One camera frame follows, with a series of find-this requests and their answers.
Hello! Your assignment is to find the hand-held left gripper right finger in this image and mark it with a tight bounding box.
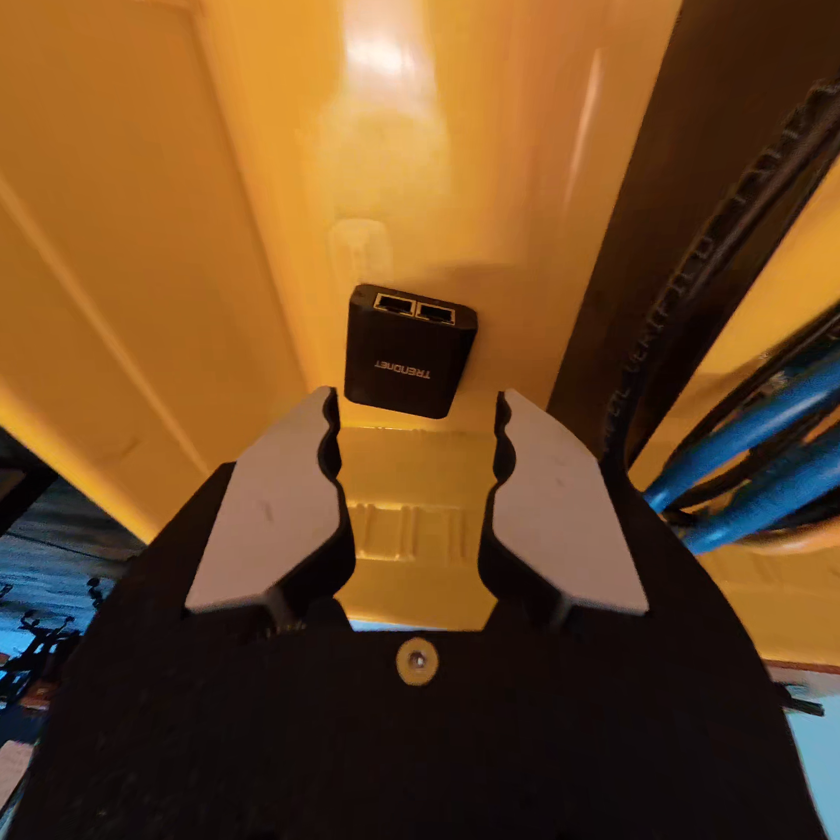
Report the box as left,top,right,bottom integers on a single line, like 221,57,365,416
478,390,651,629

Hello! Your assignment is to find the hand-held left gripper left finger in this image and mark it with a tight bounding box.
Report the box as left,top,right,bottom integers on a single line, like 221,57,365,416
185,386,358,619

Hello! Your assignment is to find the blue ethernet cable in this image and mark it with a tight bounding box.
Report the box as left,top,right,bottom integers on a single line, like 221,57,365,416
642,315,840,557

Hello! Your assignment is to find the black network switch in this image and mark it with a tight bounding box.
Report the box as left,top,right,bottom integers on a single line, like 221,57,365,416
344,283,479,421

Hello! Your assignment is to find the yellow plastic bin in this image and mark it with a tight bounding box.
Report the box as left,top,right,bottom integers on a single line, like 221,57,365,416
0,0,840,670

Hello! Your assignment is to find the dark bin divider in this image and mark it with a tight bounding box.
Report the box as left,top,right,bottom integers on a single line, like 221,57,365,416
546,0,840,460

